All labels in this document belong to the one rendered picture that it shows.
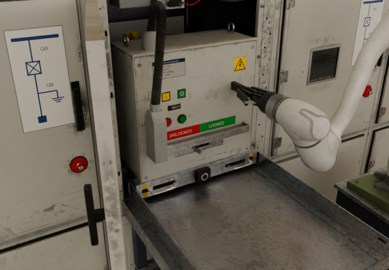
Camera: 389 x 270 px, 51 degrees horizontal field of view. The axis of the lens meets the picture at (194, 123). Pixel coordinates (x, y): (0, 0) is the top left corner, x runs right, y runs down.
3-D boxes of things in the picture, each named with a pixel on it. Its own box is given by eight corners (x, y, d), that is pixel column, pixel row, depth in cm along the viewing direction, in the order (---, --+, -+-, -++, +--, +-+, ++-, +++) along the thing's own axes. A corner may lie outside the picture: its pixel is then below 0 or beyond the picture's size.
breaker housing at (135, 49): (250, 153, 169) (258, 37, 148) (140, 186, 146) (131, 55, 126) (191, 112, 209) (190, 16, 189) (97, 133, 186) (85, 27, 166)
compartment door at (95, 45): (106, 363, 93) (61, 42, 62) (98, 204, 148) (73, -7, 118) (135, 356, 94) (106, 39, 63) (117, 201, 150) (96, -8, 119)
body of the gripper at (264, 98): (263, 119, 131) (246, 109, 139) (283, 113, 135) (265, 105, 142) (264, 97, 128) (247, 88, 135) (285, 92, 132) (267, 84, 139)
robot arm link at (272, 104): (295, 121, 131) (283, 115, 136) (298, 95, 127) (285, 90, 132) (274, 127, 127) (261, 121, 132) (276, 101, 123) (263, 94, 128)
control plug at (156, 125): (168, 161, 134) (167, 112, 127) (155, 164, 132) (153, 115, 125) (158, 151, 140) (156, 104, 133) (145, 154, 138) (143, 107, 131)
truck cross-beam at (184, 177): (256, 163, 170) (257, 150, 168) (136, 200, 146) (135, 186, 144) (249, 157, 174) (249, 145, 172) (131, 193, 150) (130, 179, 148)
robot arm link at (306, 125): (268, 112, 123) (282, 139, 131) (304, 131, 111) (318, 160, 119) (293, 88, 125) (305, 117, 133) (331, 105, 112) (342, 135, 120)
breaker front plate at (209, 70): (251, 154, 167) (258, 40, 148) (143, 187, 146) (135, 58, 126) (249, 153, 168) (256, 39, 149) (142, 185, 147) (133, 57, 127)
